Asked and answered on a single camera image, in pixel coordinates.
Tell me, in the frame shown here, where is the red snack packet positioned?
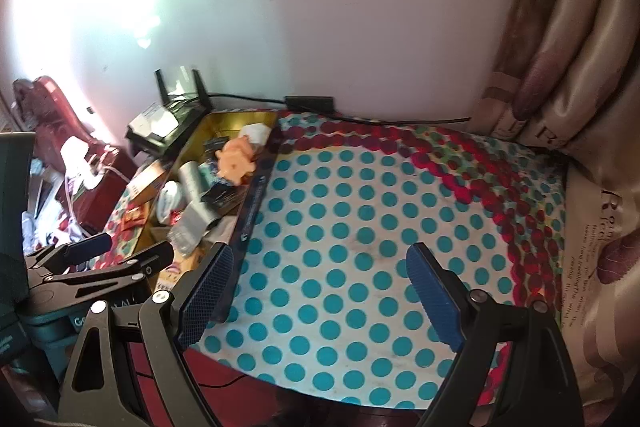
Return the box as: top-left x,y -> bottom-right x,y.
117,204 -> 151,234

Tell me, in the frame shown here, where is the gold tin box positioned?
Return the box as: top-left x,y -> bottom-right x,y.
132,109 -> 281,290

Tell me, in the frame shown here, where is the dark red bag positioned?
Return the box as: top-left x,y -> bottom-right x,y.
10,77 -> 103,150

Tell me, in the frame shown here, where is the grey foil pouch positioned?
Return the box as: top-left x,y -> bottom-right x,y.
167,199 -> 222,254

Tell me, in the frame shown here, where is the thin black cable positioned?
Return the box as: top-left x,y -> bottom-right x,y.
135,369 -> 253,392

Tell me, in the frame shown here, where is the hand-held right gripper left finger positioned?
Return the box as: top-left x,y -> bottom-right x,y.
57,242 -> 236,427

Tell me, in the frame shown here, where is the silver can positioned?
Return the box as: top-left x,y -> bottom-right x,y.
179,161 -> 204,198

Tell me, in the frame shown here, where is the small black box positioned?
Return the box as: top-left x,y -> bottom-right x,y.
200,182 -> 246,210

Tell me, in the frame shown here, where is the white cable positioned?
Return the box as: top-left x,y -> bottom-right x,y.
62,157 -> 133,243

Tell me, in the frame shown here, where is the orange plush toy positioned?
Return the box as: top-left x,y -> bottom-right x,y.
215,134 -> 262,188

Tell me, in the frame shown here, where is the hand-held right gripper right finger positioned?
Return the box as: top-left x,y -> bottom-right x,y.
405,242 -> 585,427

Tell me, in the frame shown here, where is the polka dot tablecloth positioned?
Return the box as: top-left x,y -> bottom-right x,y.
90,109 -> 571,410

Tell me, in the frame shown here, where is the white charger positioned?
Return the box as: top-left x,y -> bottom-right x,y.
60,139 -> 107,188

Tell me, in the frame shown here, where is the white paper card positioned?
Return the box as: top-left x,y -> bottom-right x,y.
240,123 -> 274,148

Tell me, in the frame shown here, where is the beige printed curtain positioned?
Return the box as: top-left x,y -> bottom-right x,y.
472,0 -> 640,427

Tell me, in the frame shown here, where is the brown cardboard box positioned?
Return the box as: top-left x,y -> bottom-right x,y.
127,159 -> 169,204

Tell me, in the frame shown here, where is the black router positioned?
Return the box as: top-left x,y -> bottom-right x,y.
125,67 -> 211,158

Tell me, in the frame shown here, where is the white round lid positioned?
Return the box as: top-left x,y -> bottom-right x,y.
157,181 -> 185,224

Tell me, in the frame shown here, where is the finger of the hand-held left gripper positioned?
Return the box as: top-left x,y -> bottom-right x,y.
22,232 -> 114,277
30,241 -> 176,304

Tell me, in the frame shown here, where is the black power adapter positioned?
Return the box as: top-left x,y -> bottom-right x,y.
285,95 -> 335,110

